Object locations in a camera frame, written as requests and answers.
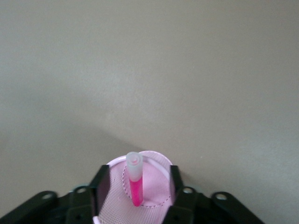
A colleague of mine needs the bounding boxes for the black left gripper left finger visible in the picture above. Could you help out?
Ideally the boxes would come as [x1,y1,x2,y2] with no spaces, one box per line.
[90,164,111,214]

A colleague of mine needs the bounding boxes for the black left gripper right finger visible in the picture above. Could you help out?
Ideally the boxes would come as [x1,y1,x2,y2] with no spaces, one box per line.
[169,164,186,207]

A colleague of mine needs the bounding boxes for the pink mesh cup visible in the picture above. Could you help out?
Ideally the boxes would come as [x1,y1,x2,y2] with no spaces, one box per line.
[92,150,177,224]

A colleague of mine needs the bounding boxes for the pink marker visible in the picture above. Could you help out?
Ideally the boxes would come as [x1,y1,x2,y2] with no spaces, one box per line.
[126,151,143,208]

